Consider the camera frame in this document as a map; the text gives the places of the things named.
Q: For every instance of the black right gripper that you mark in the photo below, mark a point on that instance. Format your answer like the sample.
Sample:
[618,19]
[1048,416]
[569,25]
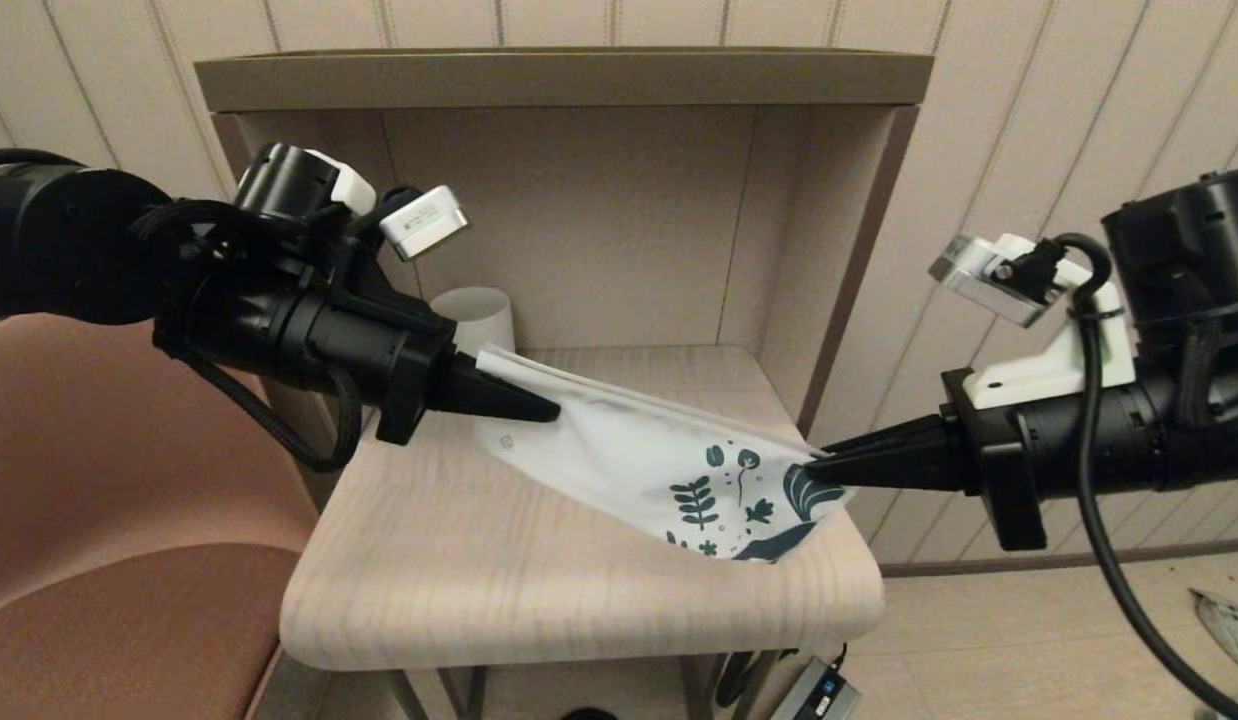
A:
[1049,440]

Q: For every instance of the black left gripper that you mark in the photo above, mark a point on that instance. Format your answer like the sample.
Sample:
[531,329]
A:
[359,350]

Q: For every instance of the white floral zipper pouch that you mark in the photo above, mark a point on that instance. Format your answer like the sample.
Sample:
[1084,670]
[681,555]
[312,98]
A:
[619,450]

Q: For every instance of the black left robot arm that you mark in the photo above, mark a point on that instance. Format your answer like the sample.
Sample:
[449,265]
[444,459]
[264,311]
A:
[59,250]

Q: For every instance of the white ribbed ceramic mug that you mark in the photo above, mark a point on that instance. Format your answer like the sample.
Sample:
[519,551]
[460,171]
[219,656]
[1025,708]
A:
[484,310]

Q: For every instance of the grey power adapter brick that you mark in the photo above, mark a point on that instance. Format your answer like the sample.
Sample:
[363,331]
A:
[819,695]

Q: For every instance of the beige brown shelf hutch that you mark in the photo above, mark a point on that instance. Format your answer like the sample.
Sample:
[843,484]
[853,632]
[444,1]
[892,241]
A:
[559,78]

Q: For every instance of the black round floor object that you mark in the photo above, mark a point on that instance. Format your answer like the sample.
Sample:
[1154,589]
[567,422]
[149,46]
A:
[589,715]

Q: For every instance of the crumpled grey patterned floor item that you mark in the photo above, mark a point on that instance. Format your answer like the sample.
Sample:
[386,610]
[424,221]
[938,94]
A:
[1234,630]

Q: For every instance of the brown upholstered chair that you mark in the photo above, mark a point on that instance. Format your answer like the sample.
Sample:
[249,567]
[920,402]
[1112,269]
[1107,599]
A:
[109,560]

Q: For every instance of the white floor object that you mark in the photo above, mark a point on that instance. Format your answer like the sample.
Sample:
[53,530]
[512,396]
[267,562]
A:
[1234,710]

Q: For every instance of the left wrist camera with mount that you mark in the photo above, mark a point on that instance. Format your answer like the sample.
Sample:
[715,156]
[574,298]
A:
[424,222]

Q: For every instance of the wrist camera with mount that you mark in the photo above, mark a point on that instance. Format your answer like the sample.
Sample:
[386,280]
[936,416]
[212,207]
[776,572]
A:
[424,222]
[1059,375]

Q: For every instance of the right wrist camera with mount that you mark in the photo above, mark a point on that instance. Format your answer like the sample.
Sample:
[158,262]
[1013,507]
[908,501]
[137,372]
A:
[1059,375]

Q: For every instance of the brown wall baseboard strip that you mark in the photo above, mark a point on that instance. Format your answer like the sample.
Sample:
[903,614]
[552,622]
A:
[1079,560]

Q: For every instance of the dark table leg frame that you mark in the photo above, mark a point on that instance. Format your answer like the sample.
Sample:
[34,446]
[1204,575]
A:
[701,700]

